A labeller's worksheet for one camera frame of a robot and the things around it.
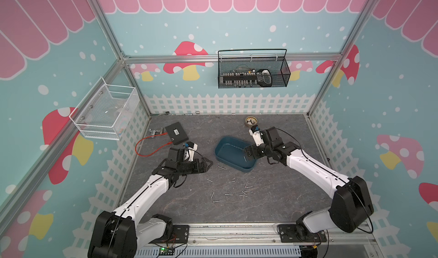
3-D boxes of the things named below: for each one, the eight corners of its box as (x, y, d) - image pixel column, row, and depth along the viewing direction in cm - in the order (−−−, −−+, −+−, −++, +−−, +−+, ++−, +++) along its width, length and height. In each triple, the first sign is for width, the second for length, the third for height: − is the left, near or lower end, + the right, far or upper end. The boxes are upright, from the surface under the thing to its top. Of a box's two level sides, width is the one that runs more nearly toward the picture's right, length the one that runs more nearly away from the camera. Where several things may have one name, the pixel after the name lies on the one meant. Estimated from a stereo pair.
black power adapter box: (174, 146, 107) (173, 143, 105) (165, 129, 115) (164, 127, 113) (189, 139, 110) (188, 136, 108) (179, 123, 119) (179, 121, 117)
